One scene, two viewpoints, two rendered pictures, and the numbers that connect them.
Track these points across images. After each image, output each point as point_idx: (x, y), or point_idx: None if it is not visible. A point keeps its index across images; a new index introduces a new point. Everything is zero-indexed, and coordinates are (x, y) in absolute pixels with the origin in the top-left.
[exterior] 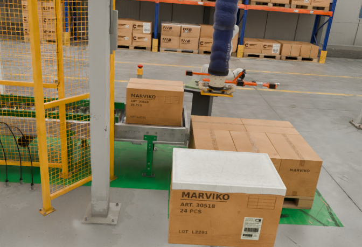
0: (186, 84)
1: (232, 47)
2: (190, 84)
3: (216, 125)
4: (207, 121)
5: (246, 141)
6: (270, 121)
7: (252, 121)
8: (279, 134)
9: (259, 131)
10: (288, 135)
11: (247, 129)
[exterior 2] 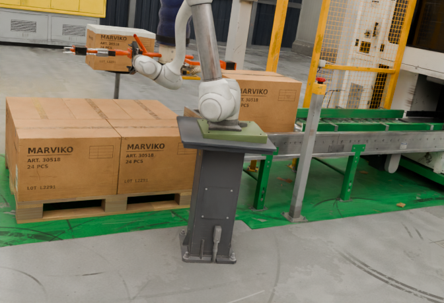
0: (254, 122)
1: (176, 18)
2: (248, 124)
3: (155, 124)
4: (173, 128)
5: (104, 109)
6: (60, 135)
7: (96, 132)
8: (52, 117)
9: (84, 119)
10: (36, 116)
11: (105, 121)
